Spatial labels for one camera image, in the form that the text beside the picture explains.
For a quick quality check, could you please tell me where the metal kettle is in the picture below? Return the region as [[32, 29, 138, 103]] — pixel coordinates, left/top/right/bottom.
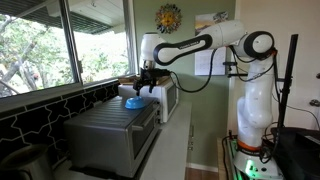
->
[[0, 143, 56, 180]]

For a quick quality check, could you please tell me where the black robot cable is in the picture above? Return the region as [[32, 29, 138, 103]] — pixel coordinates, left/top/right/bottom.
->
[[169, 48, 218, 94]]

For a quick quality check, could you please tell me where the sun wall decoration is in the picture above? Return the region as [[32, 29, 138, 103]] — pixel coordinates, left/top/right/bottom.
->
[[154, 3, 183, 34]]

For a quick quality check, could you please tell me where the wall calendar with landscape photo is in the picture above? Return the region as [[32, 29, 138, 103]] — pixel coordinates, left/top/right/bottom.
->
[[194, 10, 231, 77]]

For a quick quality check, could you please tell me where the blue bowl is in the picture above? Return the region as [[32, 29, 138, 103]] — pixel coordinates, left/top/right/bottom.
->
[[124, 95, 146, 110]]

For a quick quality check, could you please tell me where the white microwave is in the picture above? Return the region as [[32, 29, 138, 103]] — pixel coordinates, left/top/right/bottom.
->
[[118, 79, 179, 124]]

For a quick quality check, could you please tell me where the black floor cable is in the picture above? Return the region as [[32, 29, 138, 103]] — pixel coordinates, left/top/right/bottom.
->
[[221, 134, 240, 180]]

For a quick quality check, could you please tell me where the black equipment box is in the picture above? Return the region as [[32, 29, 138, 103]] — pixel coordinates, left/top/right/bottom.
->
[[271, 126, 320, 180]]

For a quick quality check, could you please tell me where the large wooden tray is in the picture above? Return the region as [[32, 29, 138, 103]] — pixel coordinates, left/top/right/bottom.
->
[[118, 74, 171, 87]]

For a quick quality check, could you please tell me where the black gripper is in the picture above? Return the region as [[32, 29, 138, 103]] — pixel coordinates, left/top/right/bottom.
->
[[133, 68, 171, 97]]

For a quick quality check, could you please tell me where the black stand crossbar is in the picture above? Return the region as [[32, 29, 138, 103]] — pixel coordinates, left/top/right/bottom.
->
[[228, 72, 250, 79]]

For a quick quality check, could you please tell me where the silver toaster oven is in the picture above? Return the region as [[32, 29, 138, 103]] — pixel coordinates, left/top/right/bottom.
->
[[63, 95, 162, 178]]

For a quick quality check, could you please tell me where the window with metal frame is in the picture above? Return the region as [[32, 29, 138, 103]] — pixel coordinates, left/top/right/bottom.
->
[[0, 0, 138, 103]]

